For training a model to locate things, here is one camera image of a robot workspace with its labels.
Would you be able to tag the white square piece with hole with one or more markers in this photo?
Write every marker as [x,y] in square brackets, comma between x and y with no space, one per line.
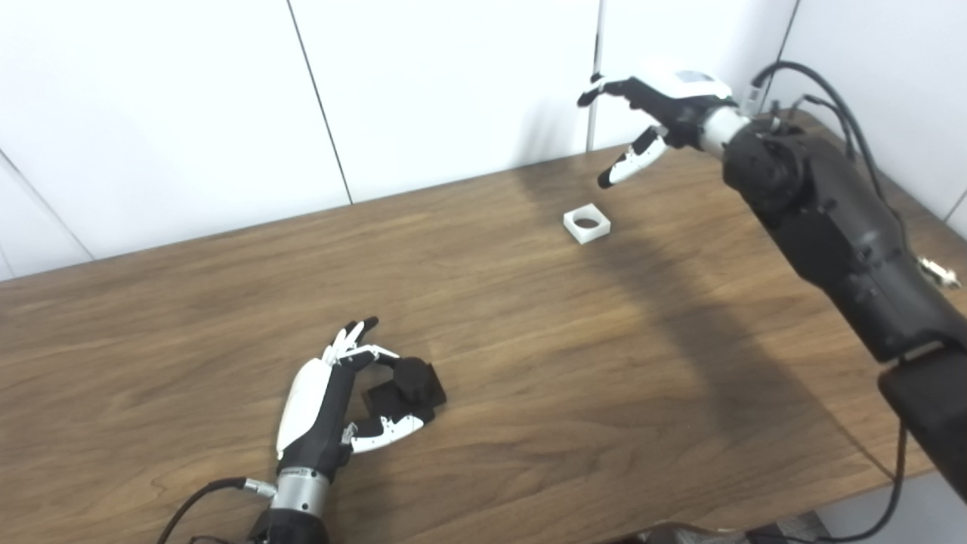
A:
[585,233]

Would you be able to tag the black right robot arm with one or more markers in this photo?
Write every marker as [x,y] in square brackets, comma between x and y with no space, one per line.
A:
[838,234]

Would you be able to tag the black peg with square base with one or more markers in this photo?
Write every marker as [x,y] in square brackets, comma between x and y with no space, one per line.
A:
[415,381]

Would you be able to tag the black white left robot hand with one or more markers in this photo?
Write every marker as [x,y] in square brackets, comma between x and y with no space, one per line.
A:
[317,423]

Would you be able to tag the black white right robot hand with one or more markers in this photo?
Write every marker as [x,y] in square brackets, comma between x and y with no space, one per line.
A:
[676,106]

